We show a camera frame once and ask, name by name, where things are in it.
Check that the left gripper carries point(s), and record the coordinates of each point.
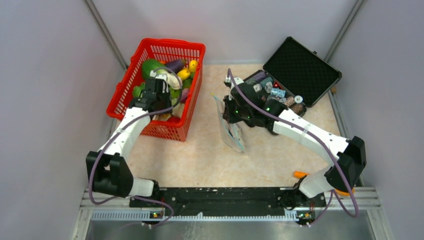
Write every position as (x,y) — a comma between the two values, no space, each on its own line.
(166,93)

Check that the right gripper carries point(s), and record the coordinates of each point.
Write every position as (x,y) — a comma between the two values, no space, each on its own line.
(228,116)

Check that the clear zip top bag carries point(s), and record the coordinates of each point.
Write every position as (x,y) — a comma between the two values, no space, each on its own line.
(231,133)

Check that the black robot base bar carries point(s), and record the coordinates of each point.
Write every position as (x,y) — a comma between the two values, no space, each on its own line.
(236,201)

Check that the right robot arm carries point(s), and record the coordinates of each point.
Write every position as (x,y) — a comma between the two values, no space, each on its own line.
(346,158)

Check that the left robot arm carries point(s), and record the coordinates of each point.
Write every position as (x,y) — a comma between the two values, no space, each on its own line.
(107,168)

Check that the green bok choy toy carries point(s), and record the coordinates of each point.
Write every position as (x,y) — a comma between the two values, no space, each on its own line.
(152,64)

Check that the yellow lemon toy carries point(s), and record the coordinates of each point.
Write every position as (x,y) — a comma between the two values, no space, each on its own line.
(184,74)

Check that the purple eggplant toy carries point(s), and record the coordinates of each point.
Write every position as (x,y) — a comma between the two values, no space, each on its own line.
(176,65)

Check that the red plastic basket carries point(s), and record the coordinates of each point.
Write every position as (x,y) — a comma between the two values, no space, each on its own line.
(162,50)

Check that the black poker chip case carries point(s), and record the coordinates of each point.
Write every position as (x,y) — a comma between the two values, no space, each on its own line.
(299,72)

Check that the orange toy carrot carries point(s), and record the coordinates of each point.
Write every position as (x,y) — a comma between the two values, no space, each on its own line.
(300,175)

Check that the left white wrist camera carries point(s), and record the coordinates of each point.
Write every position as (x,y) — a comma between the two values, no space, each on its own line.
(158,75)

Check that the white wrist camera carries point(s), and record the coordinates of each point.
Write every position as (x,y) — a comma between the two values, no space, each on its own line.
(231,82)
(158,75)

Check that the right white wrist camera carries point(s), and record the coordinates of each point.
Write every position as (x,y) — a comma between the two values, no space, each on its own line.
(231,82)

